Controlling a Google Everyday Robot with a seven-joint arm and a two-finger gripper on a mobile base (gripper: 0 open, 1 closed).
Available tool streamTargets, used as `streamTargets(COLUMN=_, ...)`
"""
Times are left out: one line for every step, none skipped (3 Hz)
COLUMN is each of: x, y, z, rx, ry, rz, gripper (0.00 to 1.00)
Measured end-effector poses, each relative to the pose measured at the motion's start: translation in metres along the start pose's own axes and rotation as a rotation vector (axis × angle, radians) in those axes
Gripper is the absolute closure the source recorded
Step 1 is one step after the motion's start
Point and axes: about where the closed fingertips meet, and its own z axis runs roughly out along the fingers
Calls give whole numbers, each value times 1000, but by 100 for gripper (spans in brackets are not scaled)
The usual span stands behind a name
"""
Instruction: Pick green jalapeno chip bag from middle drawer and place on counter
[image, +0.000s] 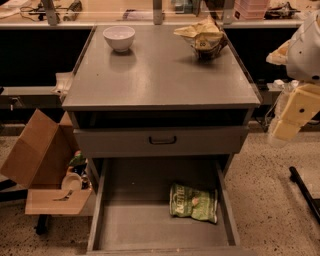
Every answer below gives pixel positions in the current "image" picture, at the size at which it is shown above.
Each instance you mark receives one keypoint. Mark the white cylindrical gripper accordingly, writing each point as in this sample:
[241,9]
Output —
[305,57]

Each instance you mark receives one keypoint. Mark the green jalapeno chip bag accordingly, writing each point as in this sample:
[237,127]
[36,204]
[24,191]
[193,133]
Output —
[190,202]

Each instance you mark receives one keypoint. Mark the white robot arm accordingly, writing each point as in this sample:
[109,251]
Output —
[301,56]

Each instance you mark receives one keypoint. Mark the yellow crumpled chip bag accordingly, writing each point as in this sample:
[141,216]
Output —
[205,37]

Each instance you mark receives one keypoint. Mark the grey drawer cabinet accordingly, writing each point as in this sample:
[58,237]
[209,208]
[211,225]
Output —
[159,83]

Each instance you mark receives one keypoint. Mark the open grey lower drawer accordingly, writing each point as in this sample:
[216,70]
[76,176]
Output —
[131,216]

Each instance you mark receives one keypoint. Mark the closed grey drawer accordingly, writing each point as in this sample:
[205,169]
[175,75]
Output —
[147,142]

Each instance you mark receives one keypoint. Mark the white power strip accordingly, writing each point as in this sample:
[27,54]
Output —
[282,84]

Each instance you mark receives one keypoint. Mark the black floor bar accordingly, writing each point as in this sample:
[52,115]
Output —
[313,203]

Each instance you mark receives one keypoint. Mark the pink storage box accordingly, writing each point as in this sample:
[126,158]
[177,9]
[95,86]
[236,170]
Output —
[250,9]

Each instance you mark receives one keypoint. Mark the white ceramic bowl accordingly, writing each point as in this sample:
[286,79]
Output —
[119,38]

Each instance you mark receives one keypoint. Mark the green item in box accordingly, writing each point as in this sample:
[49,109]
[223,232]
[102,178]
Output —
[78,159]

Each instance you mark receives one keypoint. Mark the white round lid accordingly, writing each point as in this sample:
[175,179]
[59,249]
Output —
[71,181]

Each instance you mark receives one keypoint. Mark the brown cardboard box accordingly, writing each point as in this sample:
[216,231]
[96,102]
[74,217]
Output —
[39,161]

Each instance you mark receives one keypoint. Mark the black drawer handle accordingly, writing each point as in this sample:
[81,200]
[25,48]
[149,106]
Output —
[162,141]

